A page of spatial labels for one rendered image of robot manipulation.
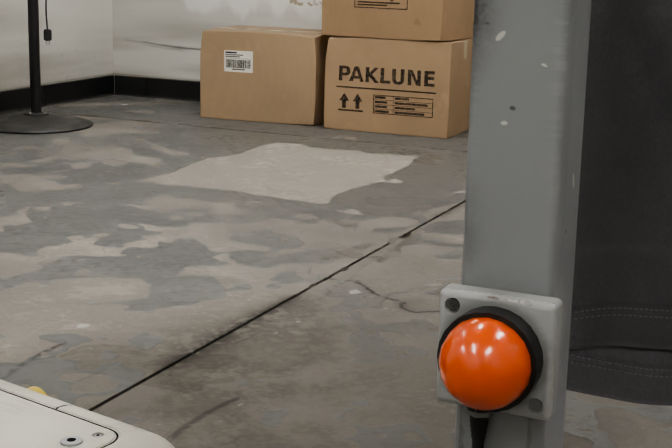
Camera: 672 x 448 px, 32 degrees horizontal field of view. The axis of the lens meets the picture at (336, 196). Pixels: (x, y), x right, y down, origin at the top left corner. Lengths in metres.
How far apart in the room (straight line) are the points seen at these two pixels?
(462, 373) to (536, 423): 0.06
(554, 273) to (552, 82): 0.08
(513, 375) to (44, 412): 1.01
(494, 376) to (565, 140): 0.10
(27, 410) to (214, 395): 0.83
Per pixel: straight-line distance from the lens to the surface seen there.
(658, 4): 0.77
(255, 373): 2.34
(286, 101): 5.56
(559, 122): 0.48
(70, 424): 1.40
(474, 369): 0.47
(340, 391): 2.25
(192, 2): 6.32
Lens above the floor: 0.81
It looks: 12 degrees down
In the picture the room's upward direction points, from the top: 1 degrees clockwise
